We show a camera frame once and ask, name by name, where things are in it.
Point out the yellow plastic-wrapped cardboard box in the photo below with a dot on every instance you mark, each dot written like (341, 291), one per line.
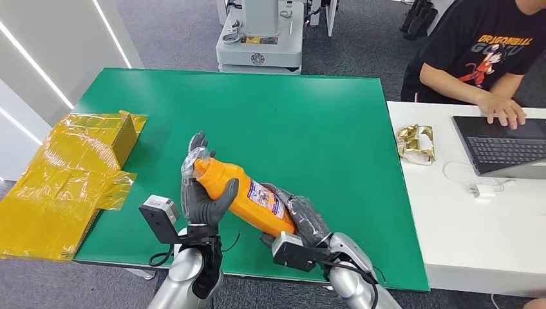
(55, 192)

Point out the white power adapter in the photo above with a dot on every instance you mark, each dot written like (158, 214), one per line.
(483, 190)

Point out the crumpled gold wrapper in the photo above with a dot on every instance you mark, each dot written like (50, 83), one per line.
(413, 143)

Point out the white upright panel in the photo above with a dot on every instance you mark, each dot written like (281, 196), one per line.
(330, 15)

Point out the person's hand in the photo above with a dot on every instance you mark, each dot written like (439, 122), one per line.
(502, 110)

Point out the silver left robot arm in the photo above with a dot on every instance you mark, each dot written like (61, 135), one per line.
(185, 273)

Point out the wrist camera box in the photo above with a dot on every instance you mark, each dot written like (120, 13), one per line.
(294, 253)
(160, 213)

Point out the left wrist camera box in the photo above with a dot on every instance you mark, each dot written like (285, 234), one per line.
(160, 213)

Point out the white desk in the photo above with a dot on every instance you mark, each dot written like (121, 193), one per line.
(469, 239)

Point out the grey robot base machine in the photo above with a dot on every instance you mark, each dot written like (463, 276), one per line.
(260, 49)

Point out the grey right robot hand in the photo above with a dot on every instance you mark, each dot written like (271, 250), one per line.
(307, 217)

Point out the person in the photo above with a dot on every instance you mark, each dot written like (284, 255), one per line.
(469, 47)

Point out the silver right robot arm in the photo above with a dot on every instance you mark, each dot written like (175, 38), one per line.
(354, 277)

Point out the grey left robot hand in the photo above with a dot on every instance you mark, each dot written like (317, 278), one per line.
(200, 211)

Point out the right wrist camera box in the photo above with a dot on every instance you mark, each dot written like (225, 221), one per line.
(294, 253)

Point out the black chair base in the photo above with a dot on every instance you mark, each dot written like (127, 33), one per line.
(420, 19)

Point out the orange plastic bottle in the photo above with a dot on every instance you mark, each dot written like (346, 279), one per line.
(243, 196)

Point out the dark grey laptop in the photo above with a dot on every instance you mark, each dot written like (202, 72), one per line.
(499, 149)

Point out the green table mat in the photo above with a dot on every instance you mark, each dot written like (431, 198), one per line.
(277, 128)

